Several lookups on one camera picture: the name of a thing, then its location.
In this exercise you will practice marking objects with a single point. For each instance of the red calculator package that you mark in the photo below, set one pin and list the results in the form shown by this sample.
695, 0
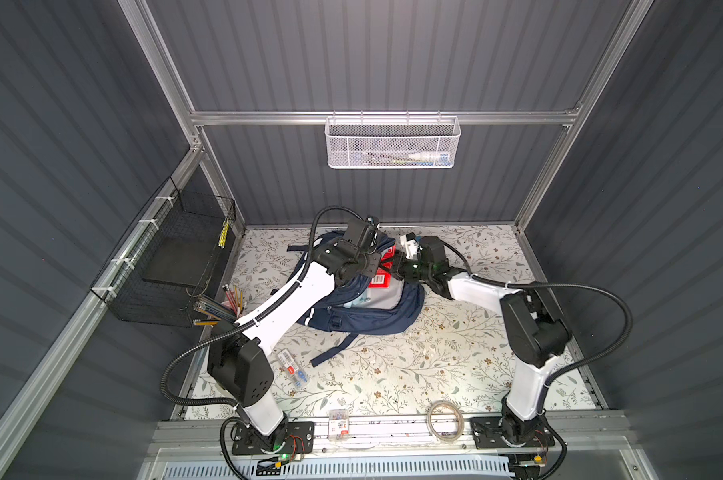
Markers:
382, 278

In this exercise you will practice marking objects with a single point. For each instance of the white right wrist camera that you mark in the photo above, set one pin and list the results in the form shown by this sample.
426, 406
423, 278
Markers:
410, 246

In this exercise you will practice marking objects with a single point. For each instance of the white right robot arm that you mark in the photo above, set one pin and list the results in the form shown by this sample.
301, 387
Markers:
533, 320

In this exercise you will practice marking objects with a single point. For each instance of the navy blue student backpack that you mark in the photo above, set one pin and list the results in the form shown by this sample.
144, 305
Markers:
364, 307

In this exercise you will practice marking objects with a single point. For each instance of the white wire mesh basket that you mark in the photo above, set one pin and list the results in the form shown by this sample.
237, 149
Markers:
392, 142

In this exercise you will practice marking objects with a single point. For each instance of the pink pencil cup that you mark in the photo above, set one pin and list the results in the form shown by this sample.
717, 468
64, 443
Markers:
229, 314

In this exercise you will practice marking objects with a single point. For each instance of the black wire mesh basket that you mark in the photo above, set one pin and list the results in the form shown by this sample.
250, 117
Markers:
177, 258

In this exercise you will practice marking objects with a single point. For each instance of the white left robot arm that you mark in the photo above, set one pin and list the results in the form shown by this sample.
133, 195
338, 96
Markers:
239, 362

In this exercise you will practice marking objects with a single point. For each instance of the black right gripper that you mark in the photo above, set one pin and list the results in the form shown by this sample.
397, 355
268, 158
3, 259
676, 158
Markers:
399, 264

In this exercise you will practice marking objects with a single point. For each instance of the clear tape roll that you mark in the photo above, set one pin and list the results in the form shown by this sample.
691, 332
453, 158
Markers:
445, 421

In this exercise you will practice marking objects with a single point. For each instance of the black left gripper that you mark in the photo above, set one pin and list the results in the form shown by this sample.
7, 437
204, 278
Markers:
374, 258

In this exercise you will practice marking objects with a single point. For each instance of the small clear eraser box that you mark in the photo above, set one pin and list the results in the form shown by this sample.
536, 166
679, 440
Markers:
338, 424

